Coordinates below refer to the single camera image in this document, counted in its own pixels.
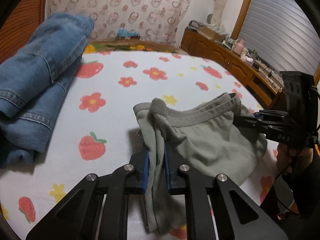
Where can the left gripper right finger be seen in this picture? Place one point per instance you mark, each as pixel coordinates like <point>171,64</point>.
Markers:
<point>172,161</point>

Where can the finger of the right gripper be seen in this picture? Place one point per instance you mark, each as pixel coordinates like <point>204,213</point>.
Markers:
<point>259,115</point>
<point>248,122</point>

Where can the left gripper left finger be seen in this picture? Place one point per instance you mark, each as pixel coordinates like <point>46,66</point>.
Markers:
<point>141,163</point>

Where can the grey-green pants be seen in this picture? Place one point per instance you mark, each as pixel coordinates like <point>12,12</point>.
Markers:
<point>207,138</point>

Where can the person's right hand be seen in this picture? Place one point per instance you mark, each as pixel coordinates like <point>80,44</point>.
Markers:
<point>288,158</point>

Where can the wooden sideboard cabinet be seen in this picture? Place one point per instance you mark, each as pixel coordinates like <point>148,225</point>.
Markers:
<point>197,45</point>

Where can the white strawberry print blanket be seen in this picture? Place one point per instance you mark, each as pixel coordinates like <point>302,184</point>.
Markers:
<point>97,131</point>

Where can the pink jar on cabinet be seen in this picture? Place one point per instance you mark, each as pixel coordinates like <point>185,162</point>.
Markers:
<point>238,46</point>

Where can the grey window blind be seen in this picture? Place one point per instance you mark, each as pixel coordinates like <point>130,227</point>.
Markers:
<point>282,35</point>

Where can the cardboard box on cabinet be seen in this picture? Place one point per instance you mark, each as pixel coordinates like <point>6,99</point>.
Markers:
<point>211,34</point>

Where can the floral orange bed quilt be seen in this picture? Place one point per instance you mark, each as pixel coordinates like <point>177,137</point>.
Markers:
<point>131,45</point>

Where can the beige tied curtain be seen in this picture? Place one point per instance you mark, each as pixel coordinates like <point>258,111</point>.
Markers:
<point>222,2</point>

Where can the blue tissue box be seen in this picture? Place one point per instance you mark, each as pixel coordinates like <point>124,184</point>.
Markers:
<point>124,34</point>

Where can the folded blue jeans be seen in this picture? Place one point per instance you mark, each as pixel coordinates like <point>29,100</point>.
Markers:
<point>35,82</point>

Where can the patterned lace curtain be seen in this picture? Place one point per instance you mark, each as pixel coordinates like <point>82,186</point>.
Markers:
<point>152,20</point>

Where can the wooden slatted wardrobe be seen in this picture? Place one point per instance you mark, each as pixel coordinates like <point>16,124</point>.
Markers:
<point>19,26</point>

